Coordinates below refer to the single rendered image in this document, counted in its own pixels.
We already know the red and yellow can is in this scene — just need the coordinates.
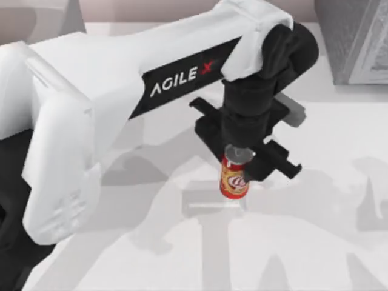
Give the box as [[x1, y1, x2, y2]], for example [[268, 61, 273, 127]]
[[219, 144, 255, 201]]

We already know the pale grey rounded box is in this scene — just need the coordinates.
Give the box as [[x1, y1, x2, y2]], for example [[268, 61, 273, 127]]
[[277, 92, 307, 129]]

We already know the grey cabinet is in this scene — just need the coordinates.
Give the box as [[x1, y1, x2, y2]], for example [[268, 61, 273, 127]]
[[313, 0, 388, 87]]

